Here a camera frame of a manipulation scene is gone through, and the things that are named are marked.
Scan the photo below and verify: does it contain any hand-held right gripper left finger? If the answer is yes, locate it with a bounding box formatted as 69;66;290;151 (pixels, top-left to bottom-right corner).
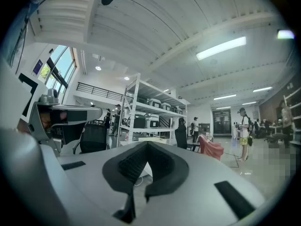
39;140;149;226

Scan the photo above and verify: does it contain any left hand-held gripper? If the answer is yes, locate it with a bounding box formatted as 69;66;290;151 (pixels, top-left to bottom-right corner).
0;57;103;157

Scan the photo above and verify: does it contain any dark equipment case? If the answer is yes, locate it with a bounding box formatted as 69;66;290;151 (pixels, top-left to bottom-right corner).
131;114;147;129

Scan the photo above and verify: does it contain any purple wall poster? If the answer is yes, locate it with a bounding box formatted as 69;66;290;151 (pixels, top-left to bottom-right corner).
32;59;45;76

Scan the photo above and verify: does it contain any black double door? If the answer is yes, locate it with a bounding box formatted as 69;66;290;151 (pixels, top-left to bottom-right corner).
212;109;232;135

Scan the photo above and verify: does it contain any white metal shelving rack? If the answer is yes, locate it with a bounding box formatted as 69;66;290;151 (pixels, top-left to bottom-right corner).
117;73;191;148

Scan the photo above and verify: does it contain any black balcony railing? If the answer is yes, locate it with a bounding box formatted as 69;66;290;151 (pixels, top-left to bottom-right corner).
76;81;125;102

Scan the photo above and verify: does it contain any white wall shelving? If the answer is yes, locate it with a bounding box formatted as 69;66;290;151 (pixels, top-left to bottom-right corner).
283;86;301;145

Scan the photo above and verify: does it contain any black mesh chair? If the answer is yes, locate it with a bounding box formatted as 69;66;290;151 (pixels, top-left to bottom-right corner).
72;123;109;154

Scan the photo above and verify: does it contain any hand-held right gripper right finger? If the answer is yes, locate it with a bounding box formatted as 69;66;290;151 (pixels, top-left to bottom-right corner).
135;140;268;226

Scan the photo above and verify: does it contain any large window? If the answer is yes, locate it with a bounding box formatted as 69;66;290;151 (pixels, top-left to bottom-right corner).
35;45;78;101

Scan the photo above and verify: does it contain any long ceiling light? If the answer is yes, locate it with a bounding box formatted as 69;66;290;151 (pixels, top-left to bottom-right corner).
196;36;247;61
252;86;273;93
213;94;237;101

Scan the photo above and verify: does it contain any black high-back office chair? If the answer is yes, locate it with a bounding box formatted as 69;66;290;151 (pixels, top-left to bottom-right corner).
174;118;189;150

